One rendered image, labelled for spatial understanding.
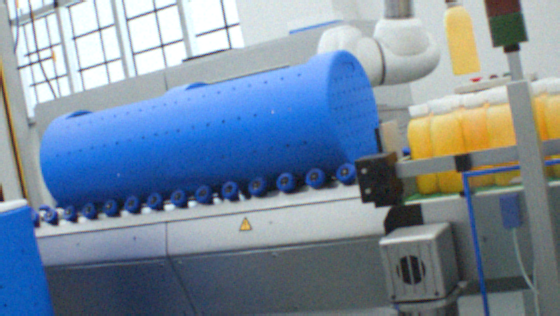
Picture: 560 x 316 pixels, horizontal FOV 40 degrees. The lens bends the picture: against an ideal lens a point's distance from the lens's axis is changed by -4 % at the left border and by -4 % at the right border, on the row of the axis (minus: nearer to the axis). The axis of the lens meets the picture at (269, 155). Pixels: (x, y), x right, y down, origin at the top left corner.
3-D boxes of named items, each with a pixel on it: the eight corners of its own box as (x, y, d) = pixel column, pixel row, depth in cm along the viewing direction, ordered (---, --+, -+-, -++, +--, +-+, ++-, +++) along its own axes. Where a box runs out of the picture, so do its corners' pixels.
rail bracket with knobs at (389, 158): (377, 202, 165) (368, 153, 164) (409, 198, 162) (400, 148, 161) (360, 212, 156) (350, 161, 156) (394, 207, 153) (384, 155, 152)
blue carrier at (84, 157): (115, 201, 237) (95, 108, 234) (388, 160, 194) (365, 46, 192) (51, 223, 212) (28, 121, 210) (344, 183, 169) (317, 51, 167)
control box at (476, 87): (469, 122, 202) (462, 83, 202) (544, 110, 193) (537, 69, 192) (460, 126, 194) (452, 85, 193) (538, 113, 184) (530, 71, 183)
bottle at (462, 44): (486, 70, 180) (472, 0, 180) (474, 72, 175) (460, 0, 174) (461, 75, 185) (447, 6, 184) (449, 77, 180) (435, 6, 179)
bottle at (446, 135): (470, 191, 153) (455, 107, 152) (437, 196, 156) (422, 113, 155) (474, 185, 159) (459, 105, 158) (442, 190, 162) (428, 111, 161)
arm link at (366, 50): (316, 102, 253) (305, 35, 253) (369, 95, 257) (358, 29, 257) (331, 96, 237) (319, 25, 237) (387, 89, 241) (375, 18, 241)
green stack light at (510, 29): (496, 48, 131) (490, 20, 131) (532, 41, 128) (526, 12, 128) (488, 49, 126) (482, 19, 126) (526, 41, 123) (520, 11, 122)
